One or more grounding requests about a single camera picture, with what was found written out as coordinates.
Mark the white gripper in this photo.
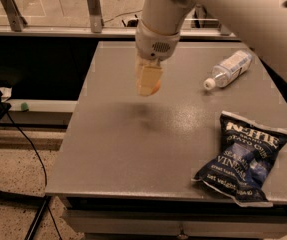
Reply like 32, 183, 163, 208
135, 21, 180, 96

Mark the orange fruit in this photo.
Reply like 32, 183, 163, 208
151, 80, 161, 95

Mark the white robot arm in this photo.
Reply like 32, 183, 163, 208
135, 0, 287, 82

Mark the blue potato chip bag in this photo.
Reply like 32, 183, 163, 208
193, 111, 287, 208

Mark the clear plastic water bottle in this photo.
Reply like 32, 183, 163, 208
203, 50, 253, 91

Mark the grey table drawer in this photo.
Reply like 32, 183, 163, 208
62, 210, 287, 239

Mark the right metal railing post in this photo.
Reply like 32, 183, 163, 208
219, 24, 232, 36

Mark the metal railing post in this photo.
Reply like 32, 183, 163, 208
87, 0, 104, 33
0, 0, 28, 32
219, 24, 232, 36

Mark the middle metal railing post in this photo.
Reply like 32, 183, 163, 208
87, 0, 104, 33

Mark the black cable on floor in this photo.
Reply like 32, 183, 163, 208
2, 107, 64, 240

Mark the left metal railing post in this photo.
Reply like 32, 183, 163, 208
0, 0, 28, 32

